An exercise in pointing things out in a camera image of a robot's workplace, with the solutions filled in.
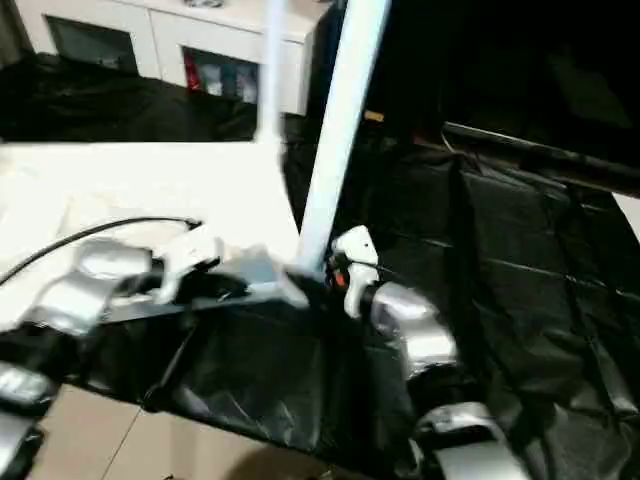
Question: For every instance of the white plastic table top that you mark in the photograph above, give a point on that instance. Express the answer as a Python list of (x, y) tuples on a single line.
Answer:
[(125, 190)]

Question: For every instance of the white plastic table leg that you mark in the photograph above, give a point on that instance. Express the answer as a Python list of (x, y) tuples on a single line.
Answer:
[(272, 75), (340, 125)]

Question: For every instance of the black mat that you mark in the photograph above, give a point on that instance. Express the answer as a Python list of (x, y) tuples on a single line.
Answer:
[(500, 300)]

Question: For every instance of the small yellow label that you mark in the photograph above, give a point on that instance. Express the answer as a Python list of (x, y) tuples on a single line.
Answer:
[(374, 117)]

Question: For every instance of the black panel with blue edge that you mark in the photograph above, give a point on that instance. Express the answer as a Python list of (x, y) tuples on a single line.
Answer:
[(325, 50)]

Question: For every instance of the black flat screen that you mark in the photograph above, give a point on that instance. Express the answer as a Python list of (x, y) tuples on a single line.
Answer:
[(540, 150)]

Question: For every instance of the white glass-door cabinet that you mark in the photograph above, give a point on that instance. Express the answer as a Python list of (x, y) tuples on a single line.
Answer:
[(150, 25)]

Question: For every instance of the black and white bundle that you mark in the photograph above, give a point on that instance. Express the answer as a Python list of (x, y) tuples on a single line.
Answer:
[(202, 2)]

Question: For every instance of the white flat board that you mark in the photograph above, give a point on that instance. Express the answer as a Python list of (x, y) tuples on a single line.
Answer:
[(630, 215)]

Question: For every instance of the grey curtain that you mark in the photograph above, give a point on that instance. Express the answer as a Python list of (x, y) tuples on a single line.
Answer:
[(12, 30)]

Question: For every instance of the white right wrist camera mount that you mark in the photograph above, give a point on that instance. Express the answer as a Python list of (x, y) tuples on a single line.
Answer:
[(357, 255)]

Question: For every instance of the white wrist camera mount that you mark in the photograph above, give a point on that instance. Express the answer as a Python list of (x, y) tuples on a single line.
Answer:
[(192, 255), (357, 255)]

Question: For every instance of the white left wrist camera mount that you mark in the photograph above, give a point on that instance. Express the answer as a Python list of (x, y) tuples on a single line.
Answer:
[(192, 255)]

